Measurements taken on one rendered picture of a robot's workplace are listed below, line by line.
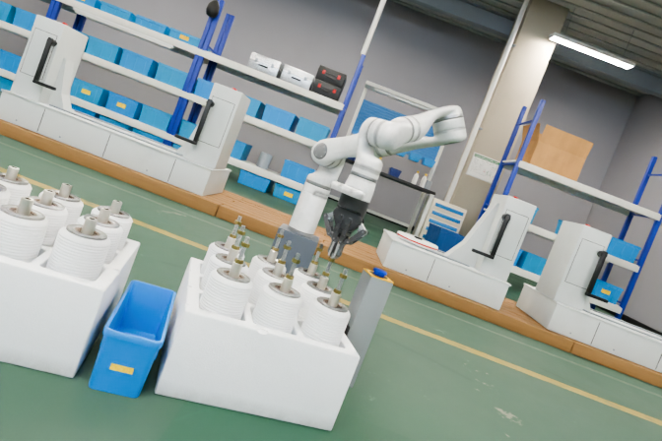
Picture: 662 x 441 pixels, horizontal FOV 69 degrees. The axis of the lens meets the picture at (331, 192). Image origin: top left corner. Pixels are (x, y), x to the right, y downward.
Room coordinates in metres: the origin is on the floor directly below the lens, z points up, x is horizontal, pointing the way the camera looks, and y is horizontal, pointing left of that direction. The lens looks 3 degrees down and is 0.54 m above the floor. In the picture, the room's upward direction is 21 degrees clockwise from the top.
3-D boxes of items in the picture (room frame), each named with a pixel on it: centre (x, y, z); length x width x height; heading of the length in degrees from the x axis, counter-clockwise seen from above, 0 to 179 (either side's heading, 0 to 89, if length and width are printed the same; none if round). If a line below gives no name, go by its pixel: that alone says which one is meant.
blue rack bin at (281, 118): (5.99, 0.91, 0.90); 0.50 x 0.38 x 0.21; 179
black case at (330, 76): (5.95, 0.50, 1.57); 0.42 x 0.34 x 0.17; 0
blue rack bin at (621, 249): (5.99, -3.48, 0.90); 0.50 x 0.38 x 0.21; 1
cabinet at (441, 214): (6.71, -1.55, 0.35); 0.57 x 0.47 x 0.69; 0
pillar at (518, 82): (7.50, -2.02, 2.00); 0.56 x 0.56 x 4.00; 0
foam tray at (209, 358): (1.17, 0.05, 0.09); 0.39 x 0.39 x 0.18; 17
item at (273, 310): (1.06, 0.02, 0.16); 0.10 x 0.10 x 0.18
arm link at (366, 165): (1.21, -0.05, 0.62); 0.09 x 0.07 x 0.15; 50
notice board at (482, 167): (7.21, -2.02, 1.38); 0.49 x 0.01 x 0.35; 90
